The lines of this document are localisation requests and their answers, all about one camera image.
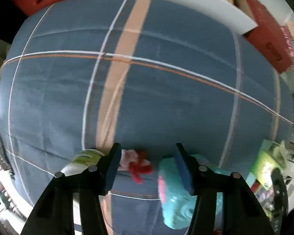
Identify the light green sponge pack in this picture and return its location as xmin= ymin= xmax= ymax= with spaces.
xmin=250 ymin=139 xmax=287 ymax=190

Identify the red pink pipe cleaner toy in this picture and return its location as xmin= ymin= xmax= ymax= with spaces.
xmin=118 ymin=150 xmax=153 ymax=184

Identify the white cap plastic bottle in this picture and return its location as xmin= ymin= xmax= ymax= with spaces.
xmin=61 ymin=149 xmax=105 ymax=176

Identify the teal plastic toy case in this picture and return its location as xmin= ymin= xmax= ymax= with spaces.
xmin=158 ymin=154 xmax=231 ymax=230

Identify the patterned pink gift box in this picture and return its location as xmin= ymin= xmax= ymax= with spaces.
xmin=280 ymin=25 xmax=294 ymax=72

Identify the blue plaid tablecloth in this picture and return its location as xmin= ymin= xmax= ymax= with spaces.
xmin=0 ymin=0 xmax=294 ymax=204

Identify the red cardboard box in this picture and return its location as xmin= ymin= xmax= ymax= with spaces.
xmin=235 ymin=0 xmax=293 ymax=74

